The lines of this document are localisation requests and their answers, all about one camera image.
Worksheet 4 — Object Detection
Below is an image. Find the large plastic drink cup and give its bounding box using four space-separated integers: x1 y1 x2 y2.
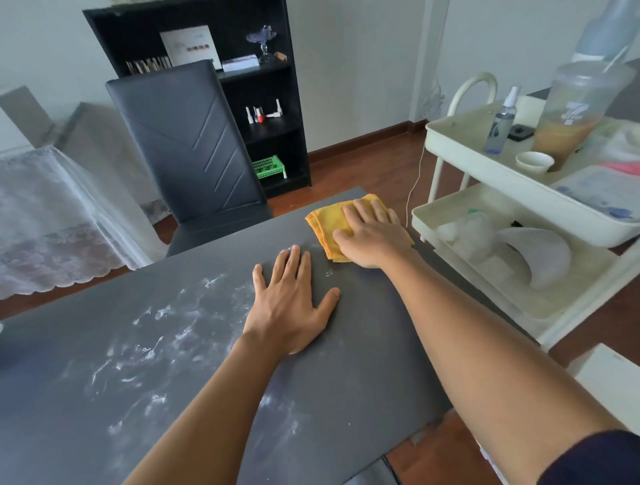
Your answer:
531 60 637 173

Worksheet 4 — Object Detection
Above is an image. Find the black bookshelf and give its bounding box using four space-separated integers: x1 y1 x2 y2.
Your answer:
82 0 312 200

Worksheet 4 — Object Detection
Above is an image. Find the black leather chair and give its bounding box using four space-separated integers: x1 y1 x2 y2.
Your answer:
105 59 274 258

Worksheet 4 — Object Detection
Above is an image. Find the yellow cleaning cloth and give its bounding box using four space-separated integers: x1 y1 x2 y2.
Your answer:
305 193 416 263

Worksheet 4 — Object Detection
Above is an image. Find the white flat box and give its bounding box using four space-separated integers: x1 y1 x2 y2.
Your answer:
221 54 260 73

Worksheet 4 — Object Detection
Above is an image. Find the person's right hand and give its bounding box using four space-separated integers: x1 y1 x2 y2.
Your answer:
332 199 419 269

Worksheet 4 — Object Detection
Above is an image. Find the small clear spray bottle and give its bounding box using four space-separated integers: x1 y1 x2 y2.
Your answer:
483 85 522 155

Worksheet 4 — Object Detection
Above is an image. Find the white cable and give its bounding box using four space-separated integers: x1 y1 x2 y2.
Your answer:
405 142 427 229

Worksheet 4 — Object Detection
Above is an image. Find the glass pedestal dish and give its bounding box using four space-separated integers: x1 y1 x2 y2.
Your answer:
245 25 277 64

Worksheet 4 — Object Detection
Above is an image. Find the large translucent spray bottle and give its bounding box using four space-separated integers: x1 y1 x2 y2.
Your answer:
571 0 640 63

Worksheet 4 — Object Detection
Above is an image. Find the white curved hand rest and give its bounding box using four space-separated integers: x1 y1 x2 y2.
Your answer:
495 226 572 291

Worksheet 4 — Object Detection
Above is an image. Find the person's right forearm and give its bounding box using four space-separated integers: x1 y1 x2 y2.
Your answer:
379 248 627 485

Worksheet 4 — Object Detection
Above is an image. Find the clear plastic storage box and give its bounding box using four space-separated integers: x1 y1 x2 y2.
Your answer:
550 165 640 222

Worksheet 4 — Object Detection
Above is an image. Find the person's left forearm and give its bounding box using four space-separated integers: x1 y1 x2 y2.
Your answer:
122 334 292 485

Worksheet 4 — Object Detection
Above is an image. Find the white lace tablecloth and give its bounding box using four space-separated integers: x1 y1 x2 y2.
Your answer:
0 145 169 300

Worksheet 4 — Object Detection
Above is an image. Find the dark navy sleeve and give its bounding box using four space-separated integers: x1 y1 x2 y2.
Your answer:
537 430 640 485

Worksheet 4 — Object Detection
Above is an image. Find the green plastic basket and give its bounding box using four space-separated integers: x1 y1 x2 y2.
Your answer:
251 155 288 180

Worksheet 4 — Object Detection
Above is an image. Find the pink item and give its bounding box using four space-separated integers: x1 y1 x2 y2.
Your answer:
599 160 640 177

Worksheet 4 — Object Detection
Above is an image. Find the person's left hand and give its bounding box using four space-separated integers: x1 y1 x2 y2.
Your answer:
242 245 341 355

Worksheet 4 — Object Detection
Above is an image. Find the white display card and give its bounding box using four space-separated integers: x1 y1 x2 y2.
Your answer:
159 25 223 71

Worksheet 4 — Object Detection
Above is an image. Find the clear plastic bag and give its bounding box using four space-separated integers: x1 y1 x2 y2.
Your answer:
436 210 498 264

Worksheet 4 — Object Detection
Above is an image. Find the row of nail colour sticks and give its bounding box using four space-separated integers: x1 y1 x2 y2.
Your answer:
125 55 173 76

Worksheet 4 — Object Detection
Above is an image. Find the small white cup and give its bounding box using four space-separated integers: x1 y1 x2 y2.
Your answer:
515 151 556 176

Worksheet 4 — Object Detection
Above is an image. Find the white cloth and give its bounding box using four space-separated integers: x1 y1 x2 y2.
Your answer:
582 122 640 165

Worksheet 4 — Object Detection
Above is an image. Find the cream utility cart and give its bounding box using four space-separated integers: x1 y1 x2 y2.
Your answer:
411 72 640 351

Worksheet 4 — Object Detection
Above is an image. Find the white drinking straw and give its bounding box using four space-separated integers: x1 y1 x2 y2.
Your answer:
602 45 629 75

